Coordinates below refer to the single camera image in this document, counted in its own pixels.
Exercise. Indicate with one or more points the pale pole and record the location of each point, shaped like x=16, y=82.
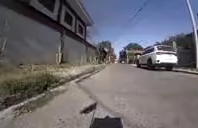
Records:
x=195, y=36

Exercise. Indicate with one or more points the grey asphalt road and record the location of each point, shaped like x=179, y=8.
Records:
x=147, y=96

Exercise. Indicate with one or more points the concrete kerb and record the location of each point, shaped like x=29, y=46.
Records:
x=187, y=71
x=30, y=100

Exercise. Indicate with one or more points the grass verge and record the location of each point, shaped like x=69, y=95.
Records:
x=27, y=80

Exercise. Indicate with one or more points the gate arch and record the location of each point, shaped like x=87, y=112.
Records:
x=133, y=53

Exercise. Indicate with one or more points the bushes along wall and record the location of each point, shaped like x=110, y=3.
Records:
x=105, y=48

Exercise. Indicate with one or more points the trees behind gate arch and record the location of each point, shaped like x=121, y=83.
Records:
x=133, y=46

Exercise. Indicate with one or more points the white car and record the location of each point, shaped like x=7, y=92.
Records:
x=160, y=56

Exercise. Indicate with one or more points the trees on hillside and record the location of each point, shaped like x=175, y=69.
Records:
x=180, y=40

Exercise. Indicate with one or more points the grey building with wall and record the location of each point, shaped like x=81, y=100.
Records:
x=27, y=36

